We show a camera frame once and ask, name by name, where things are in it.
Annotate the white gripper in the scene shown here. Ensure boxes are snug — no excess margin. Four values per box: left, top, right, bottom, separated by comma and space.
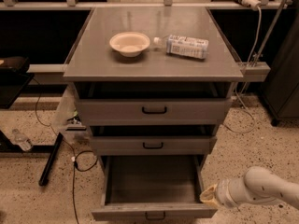
200, 179, 238, 208

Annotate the grey drawer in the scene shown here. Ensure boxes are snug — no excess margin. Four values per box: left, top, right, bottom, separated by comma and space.
90, 125, 217, 156
92, 155, 217, 221
73, 81, 234, 127

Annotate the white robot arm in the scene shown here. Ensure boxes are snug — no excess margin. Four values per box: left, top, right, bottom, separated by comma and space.
200, 166, 299, 209

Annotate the grey drawer cabinet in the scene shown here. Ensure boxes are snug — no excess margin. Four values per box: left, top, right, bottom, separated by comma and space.
63, 6, 244, 170

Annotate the dark cabinet on right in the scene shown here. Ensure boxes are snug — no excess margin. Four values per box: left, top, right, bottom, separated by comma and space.
261, 16, 299, 126

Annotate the plastic water bottle with label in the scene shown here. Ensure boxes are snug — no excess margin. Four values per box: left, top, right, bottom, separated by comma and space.
153, 35, 209, 60

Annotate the clear plastic bag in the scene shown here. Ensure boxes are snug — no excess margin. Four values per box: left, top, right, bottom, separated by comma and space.
52, 86, 88, 143

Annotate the black table leg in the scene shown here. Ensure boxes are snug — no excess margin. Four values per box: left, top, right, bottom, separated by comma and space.
38, 133, 64, 187

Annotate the white paper bowl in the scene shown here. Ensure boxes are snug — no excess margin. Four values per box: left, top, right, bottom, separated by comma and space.
109, 32, 150, 57

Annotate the clear bottle on floor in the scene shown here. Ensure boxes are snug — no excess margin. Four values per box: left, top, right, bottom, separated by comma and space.
12, 129, 33, 152

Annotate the black chair seat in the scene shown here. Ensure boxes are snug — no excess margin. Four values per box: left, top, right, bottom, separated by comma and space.
0, 56, 34, 109

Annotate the black cable on floor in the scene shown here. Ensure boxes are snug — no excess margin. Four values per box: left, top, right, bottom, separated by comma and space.
32, 77, 99, 224

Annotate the white power cable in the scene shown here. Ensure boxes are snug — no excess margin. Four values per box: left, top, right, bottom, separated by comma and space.
222, 6, 263, 134

